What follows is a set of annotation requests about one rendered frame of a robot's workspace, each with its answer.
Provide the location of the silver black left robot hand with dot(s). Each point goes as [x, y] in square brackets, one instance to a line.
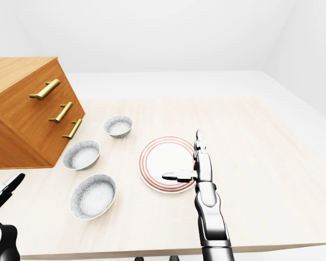
[6, 188]

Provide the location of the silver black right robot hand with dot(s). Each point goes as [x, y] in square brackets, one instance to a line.
[204, 168]

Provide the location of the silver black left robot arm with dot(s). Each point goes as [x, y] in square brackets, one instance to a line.
[5, 242]

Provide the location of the white plate with red rings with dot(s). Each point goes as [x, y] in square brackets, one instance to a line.
[165, 160]

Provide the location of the medium patterned grey bowl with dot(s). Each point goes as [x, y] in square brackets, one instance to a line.
[81, 155]

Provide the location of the large patterned grey bowl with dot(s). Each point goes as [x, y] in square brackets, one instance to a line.
[93, 197]

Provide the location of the small patterned grey bowl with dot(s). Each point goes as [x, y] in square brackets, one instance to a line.
[118, 127]

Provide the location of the wooden cabinet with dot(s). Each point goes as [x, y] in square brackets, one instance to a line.
[13, 146]

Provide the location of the small wooden drawer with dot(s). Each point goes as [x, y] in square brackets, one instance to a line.
[60, 146]

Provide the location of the medium wooden drawer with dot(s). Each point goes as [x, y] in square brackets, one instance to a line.
[44, 127]

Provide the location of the large wooden drawer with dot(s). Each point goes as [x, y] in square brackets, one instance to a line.
[21, 106]

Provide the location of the small dark shape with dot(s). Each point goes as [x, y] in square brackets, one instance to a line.
[174, 258]
[139, 258]

